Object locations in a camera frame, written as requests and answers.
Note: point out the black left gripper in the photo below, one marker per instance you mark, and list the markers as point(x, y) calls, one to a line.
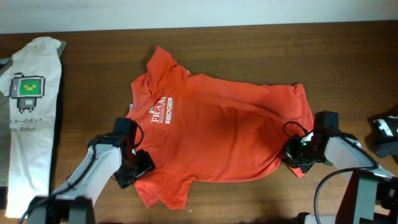
point(142, 166)

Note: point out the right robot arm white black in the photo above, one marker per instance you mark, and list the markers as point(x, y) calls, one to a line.
point(371, 193)

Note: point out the grey garment at left edge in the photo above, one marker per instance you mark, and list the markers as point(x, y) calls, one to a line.
point(5, 140)

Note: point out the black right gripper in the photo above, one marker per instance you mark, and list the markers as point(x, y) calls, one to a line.
point(294, 156)

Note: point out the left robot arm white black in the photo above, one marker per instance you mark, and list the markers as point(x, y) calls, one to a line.
point(108, 155)

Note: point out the red printed t-shirt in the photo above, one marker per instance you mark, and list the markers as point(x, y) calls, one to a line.
point(199, 128)

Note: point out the black white folded garment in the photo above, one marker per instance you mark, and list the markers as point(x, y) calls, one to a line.
point(386, 141)

